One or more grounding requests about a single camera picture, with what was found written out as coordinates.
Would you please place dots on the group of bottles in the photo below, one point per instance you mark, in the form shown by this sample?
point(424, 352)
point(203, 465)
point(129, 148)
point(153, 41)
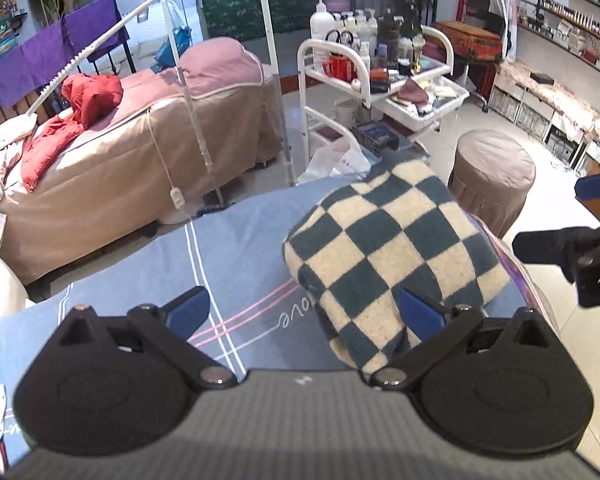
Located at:
point(375, 30)

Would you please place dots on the beige covered massage bed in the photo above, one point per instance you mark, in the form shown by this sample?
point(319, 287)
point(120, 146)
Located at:
point(120, 160)

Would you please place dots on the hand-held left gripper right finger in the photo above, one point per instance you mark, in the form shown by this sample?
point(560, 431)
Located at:
point(420, 312)

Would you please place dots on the round covered stool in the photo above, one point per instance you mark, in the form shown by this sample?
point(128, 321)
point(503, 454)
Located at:
point(490, 170)

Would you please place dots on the wall shelf with bottles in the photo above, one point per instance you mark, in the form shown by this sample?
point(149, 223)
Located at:
point(580, 35)

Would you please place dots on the teal cream checkered sweater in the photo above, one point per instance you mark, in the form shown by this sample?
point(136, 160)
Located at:
point(380, 240)

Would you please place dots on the pink crumpled bedding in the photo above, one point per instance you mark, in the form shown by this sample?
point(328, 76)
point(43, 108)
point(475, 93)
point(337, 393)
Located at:
point(0, 160)

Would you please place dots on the white metal trolley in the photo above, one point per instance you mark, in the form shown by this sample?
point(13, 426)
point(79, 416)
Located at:
point(365, 75)

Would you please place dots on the black basket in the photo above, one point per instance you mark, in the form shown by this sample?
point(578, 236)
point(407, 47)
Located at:
point(375, 135)

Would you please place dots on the white plastic bag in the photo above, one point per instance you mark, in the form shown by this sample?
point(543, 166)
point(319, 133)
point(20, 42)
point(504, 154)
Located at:
point(337, 160)

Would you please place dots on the white arched lamp stand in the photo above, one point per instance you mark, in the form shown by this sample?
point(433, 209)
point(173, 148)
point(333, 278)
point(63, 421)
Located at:
point(272, 60)

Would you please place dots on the red box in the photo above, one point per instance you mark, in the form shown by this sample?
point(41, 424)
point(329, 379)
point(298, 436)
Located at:
point(340, 67)

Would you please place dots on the blue hanging bag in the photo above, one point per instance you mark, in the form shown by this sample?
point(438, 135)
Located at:
point(172, 50)

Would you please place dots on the red puffer jacket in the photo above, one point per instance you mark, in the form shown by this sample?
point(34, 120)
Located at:
point(87, 92)

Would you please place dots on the pink pillow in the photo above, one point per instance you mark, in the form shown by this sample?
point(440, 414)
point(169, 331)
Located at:
point(215, 65)

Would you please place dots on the low white cabinet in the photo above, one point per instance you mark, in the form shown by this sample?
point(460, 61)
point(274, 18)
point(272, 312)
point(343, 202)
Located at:
point(530, 105)

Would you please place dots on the blue striped bed sheet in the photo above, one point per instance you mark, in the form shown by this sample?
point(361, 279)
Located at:
point(240, 250)

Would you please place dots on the green patterned screen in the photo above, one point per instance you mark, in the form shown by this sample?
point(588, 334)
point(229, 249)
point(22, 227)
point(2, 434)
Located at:
point(240, 10)

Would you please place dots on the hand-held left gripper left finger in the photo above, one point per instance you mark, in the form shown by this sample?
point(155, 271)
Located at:
point(190, 312)

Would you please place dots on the purple cloth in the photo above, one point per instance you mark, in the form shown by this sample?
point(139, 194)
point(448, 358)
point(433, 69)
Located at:
point(40, 55)

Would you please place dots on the cream quilt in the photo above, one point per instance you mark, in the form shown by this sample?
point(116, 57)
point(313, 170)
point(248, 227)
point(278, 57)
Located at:
point(0, 270)

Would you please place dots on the white pump bottle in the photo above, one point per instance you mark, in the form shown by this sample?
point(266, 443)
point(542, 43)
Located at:
point(322, 22)

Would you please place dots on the clear plastic tube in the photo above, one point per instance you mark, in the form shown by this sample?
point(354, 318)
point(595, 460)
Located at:
point(200, 135)

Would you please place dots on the red brown trunk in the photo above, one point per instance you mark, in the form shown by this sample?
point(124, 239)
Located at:
point(467, 37)

